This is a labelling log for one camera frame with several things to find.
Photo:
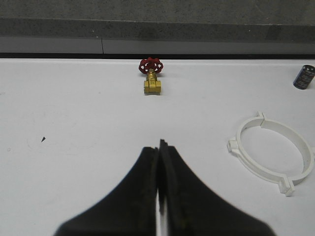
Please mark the white half pipe clamp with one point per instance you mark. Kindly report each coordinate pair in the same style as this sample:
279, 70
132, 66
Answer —
235, 146
307, 152

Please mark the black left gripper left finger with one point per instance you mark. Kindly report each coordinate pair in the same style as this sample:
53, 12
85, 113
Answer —
128, 210

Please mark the grey stone countertop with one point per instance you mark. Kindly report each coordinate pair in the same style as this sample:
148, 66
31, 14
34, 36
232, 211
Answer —
165, 20

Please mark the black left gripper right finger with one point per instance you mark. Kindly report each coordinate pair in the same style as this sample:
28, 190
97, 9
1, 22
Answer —
193, 209

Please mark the black cylindrical capacitor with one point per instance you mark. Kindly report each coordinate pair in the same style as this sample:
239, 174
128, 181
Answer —
304, 77

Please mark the brass valve red handwheel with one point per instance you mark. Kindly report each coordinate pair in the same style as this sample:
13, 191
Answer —
151, 67

